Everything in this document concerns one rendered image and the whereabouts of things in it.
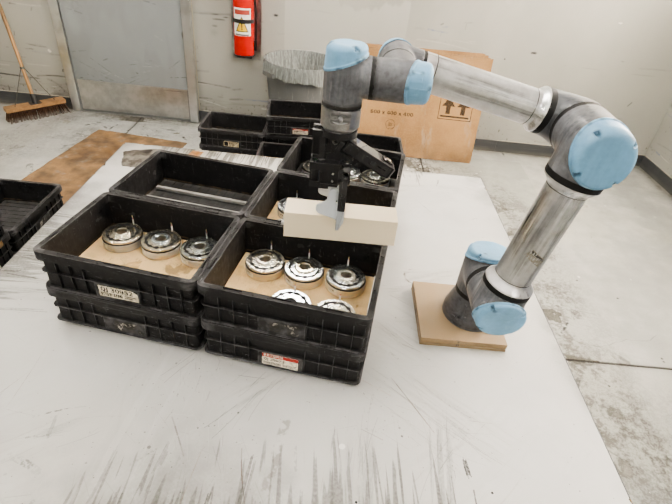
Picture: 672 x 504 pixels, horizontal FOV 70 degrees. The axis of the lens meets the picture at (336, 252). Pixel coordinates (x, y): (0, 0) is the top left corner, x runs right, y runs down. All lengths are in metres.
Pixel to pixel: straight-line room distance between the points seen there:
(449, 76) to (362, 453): 0.79
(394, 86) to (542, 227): 0.43
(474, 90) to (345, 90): 0.28
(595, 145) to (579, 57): 3.54
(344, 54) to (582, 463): 0.98
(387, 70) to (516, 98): 0.30
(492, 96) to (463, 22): 3.13
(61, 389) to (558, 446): 1.12
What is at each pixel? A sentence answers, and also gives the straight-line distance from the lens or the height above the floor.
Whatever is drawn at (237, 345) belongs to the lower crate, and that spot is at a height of 0.76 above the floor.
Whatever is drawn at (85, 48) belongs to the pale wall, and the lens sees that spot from 4.62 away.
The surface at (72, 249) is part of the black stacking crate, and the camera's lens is 1.39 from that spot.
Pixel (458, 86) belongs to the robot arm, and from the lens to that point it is 1.03.
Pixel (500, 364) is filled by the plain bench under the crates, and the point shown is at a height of 0.70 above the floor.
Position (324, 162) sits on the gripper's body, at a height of 1.23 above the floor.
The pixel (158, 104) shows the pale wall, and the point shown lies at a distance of 4.53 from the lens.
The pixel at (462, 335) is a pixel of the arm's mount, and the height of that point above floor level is 0.73.
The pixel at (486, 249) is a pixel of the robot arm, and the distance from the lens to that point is 1.28.
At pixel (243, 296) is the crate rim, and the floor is 0.93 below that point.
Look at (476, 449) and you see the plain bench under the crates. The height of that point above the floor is 0.70.
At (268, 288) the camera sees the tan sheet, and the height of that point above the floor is 0.83.
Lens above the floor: 1.63
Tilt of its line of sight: 36 degrees down
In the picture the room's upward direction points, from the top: 6 degrees clockwise
